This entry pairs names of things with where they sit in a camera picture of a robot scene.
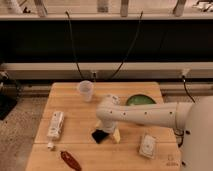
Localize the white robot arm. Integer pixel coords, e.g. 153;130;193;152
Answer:
96;95;213;171

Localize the black cable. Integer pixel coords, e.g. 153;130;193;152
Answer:
65;10;85;81
107;10;144;81
181;75;197;104

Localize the black eraser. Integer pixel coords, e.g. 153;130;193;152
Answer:
92;130;108;144

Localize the left black cable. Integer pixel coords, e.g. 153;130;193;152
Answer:
65;10;85;81

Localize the black cable at right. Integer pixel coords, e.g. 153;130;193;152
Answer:
181;75;197;104

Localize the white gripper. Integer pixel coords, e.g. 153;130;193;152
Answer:
99;120;121;143

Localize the green bowl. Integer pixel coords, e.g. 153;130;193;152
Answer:
126;94;155;106

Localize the white ceramic cup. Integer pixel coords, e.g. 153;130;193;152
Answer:
77;80;94;102

